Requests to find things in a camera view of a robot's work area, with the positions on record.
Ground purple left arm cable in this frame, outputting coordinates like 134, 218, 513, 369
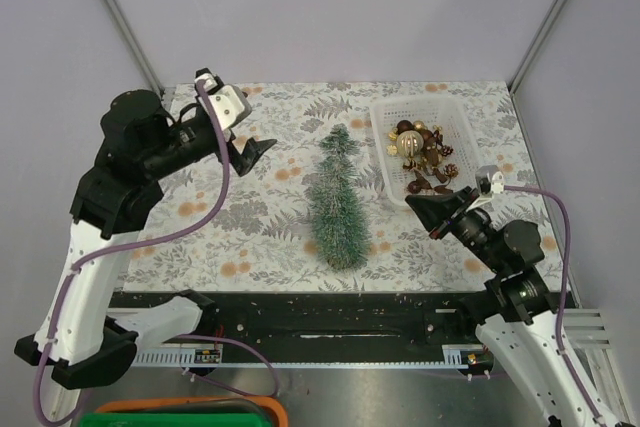
34, 77, 234, 426

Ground large gold striped bauble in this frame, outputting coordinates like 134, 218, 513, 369
396, 130, 424, 159

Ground small gold bauble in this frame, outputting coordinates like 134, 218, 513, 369
413, 121, 427, 131

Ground dark brown bauble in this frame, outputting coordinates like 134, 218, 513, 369
396, 120, 414, 134

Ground white plastic basket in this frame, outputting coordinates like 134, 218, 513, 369
370, 94, 481, 207

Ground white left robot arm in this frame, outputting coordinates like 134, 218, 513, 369
14, 90, 220, 390

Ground small green christmas tree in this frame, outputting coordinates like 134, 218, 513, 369
309, 124, 370, 272

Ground floral patterned table mat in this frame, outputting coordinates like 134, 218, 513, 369
120, 81, 563, 292

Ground brown ribbon ornaments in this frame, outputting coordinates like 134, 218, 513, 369
403, 129, 459, 195

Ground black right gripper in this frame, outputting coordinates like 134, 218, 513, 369
404, 184, 507, 272

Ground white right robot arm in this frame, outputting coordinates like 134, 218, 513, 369
405, 187, 625, 426

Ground orange plastic bin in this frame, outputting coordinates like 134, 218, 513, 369
94, 396, 290, 427

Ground green plastic bin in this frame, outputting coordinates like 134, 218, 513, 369
78, 413, 271, 427

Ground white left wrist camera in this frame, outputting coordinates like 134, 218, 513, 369
194, 68, 252, 130

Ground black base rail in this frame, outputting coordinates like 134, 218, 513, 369
107, 289, 501, 363

